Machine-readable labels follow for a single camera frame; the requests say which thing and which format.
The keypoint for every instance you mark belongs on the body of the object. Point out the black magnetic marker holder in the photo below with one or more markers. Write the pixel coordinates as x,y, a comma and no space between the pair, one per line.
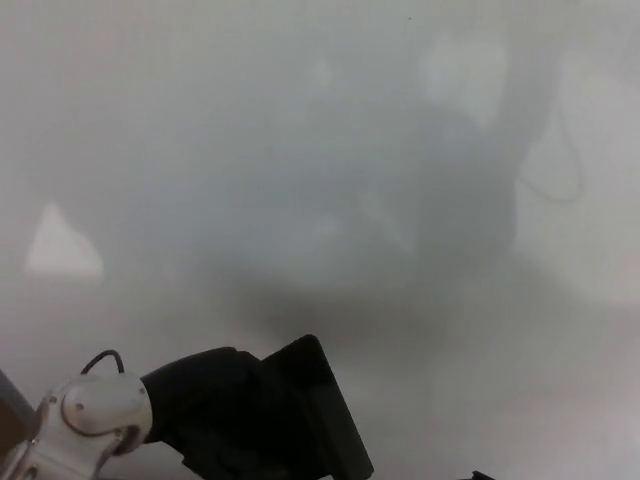
340,420

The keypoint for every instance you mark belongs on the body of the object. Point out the white whiteboard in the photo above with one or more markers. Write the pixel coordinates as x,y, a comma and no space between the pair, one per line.
350,150

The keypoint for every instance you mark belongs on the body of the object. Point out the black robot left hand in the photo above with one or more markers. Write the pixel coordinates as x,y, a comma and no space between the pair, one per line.
210,410

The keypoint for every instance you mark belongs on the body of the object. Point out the grey whiteboard frame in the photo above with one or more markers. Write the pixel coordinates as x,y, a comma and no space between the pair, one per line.
12,395

